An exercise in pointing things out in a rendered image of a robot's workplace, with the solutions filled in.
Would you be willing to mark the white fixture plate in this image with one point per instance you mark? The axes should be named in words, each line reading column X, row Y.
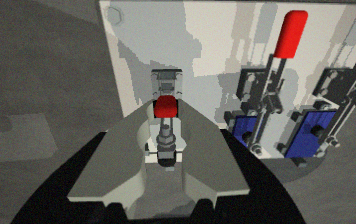
column 211, row 41

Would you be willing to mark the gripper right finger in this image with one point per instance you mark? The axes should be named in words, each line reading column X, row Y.
column 217, row 166

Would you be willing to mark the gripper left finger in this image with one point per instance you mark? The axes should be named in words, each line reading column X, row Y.
column 109, row 168

